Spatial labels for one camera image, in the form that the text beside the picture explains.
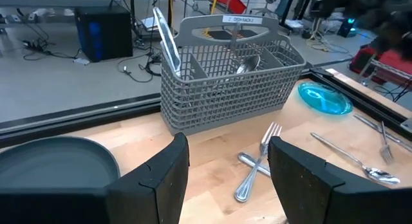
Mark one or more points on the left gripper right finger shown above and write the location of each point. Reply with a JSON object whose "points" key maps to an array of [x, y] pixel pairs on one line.
{"points": [[296, 192]]}

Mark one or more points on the white power adapter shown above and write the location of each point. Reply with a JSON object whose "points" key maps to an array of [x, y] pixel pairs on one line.
{"points": [[81, 61]]}

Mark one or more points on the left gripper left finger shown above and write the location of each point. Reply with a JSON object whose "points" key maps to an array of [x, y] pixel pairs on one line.
{"points": [[154, 198]]}

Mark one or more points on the silver fork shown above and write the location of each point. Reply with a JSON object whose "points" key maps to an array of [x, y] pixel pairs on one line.
{"points": [[386, 151], [246, 185]]}

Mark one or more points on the grey plastic cutlery basket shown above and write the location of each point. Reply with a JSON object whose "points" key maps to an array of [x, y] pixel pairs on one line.
{"points": [[225, 98]]}

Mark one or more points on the teal translucent plate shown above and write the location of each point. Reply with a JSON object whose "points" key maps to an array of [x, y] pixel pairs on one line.
{"points": [[325, 98]]}

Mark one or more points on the dark grey plate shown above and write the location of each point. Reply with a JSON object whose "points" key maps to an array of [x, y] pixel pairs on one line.
{"points": [[58, 163]]}

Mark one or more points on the black computer tower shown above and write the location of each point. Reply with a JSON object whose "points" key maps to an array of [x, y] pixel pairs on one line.
{"points": [[109, 34]]}

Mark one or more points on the black lit computer case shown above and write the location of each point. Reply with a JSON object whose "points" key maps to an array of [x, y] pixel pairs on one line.
{"points": [[346, 29]]}

